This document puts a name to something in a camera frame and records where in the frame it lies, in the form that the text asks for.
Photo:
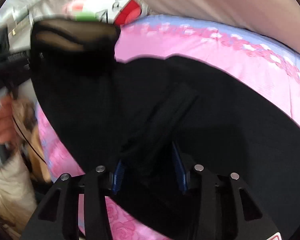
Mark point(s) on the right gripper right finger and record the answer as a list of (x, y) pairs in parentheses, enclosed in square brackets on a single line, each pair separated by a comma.
[(209, 205)]

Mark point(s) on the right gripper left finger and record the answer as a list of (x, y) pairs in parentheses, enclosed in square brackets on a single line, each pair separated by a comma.
[(76, 205)]

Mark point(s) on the black pants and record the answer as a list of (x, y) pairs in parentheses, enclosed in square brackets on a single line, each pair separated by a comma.
[(105, 112)]

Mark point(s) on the person's left hand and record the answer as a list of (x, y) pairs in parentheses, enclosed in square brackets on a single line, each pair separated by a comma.
[(8, 135)]

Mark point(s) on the cream fluffy sleeve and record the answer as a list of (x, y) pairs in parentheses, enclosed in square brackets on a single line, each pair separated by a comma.
[(17, 199)]

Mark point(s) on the white striped curtain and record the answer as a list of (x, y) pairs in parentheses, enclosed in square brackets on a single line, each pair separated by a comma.
[(18, 16)]

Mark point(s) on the green plush toy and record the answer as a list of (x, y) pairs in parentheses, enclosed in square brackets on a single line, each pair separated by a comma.
[(86, 16)]

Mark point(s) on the white red cartoon pillow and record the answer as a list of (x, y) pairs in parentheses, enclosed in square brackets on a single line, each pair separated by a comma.
[(118, 12)]

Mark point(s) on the pink floral bed sheet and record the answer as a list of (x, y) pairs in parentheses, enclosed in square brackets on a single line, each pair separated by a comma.
[(263, 71)]

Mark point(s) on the beige headboard cushion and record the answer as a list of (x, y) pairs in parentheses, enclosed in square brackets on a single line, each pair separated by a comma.
[(278, 19)]

